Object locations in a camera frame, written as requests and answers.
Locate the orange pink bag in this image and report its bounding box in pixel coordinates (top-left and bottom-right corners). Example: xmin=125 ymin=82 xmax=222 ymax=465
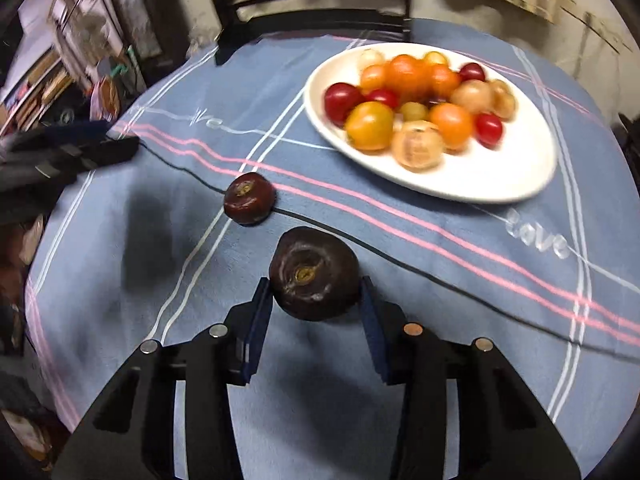
xmin=89 ymin=77 xmax=121 ymax=121

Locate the red cherry tomato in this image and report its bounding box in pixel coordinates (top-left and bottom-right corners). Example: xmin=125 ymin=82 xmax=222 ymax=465
xmin=365 ymin=88 xmax=401 ymax=110
xmin=474 ymin=112 xmax=504 ymax=150

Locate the orange tomato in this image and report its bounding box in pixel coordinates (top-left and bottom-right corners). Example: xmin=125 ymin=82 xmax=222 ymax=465
xmin=360 ymin=64 xmax=388 ymax=93
xmin=429 ymin=102 xmax=475 ymax=152
xmin=427 ymin=65 xmax=462 ymax=101

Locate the blue striped tablecloth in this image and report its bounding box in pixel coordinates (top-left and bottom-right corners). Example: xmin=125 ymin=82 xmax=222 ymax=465
xmin=22 ymin=19 xmax=640 ymax=480

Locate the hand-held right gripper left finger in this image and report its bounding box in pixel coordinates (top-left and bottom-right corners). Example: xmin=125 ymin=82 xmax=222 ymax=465
xmin=52 ymin=276 xmax=274 ymax=480

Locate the dark purple mangosteen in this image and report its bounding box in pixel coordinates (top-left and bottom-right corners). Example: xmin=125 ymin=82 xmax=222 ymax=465
xmin=269 ymin=226 xmax=362 ymax=322
xmin=223 ymin=172 xmax=277 ymax=226

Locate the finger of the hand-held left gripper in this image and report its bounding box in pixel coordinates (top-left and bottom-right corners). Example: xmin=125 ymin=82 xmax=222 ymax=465
xmin=30 ymin=135 xmax=141 ymax=183
xmin=5 ymin=119 xmax=116 ymax=154

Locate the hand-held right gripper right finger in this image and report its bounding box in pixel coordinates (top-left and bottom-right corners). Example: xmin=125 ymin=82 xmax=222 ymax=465
xmin=360 ymin=275 xmax=583 ymax=480

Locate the white round plate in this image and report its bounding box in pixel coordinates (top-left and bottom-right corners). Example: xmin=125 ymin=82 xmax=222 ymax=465
xmin=303 ymin=42 xmax=558 ymax=205

